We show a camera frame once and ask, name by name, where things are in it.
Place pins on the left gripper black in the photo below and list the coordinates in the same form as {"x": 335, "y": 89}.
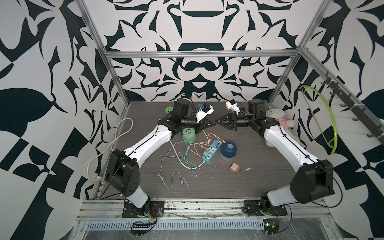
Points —
{"x": 210, "y": 123}

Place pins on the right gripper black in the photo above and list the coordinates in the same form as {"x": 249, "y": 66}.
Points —
{"x": 228, "y": 116}

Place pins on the pink charger plug cube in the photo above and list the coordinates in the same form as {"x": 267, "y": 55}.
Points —
{"x": 235, "y": 168}

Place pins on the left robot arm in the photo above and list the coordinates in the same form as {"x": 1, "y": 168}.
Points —
{"x": 123, "y": 170}

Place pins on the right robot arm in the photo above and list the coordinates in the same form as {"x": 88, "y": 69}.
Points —
{"x": 313, "y": 179}

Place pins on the light green meat grinder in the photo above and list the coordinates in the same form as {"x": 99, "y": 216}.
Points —
{"x": 188, "y": 135}

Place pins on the teal power strip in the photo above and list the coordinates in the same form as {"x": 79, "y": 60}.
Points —
{"x": 210, "y": 152}

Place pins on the green lidded round tin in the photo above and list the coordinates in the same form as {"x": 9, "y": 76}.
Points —
{"x": 169, "y": 109}

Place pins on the white teddy bear pink shirt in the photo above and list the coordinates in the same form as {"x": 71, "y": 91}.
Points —
{"x": 287, "y": 125}

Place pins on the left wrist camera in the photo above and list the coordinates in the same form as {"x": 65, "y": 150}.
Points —
{"x": 203, "y": 110}

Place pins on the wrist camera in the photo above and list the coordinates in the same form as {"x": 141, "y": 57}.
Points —
{"x": 203, "y": 110}
{"x": 233, "y": 106}

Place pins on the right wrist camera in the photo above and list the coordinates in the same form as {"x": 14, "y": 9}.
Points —
{"x": 233, "y": 106}

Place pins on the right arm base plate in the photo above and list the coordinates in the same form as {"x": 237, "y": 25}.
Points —
{"x": 258, "y": 207}

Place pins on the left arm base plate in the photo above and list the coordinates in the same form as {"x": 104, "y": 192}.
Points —
{"x": 151, "y": 208}

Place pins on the black wall hook rail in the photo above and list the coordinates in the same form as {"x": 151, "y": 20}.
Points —
{"x": 351, "y": 102}

